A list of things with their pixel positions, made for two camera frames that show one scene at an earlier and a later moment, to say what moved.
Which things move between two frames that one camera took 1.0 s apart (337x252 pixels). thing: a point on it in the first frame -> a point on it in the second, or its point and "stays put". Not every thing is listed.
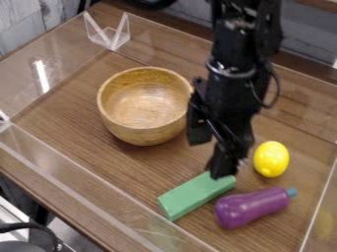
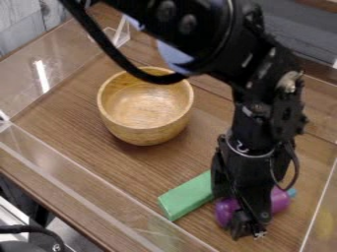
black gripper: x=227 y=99 -> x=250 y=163
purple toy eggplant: x=235 y=210 stays put
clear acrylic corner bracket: x=104 y=36 stays put
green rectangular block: x=192 y=194 stays put
